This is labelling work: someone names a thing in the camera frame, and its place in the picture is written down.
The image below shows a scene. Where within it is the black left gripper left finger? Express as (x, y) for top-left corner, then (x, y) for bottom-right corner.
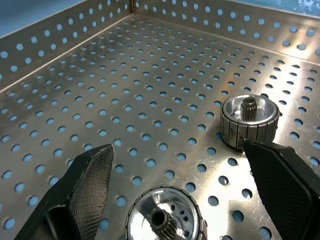
(13, 143), (115, 240)

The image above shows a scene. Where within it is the metal roller with gear shaft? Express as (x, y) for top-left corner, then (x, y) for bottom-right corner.
(219, 96), (280, 152)
(126, 185), (208, 240)

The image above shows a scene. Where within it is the perforated steel tray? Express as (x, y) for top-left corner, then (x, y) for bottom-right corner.
(0, 0), (320, 240)

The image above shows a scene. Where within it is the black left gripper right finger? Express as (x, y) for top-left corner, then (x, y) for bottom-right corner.
(242, 138), (320, 240)

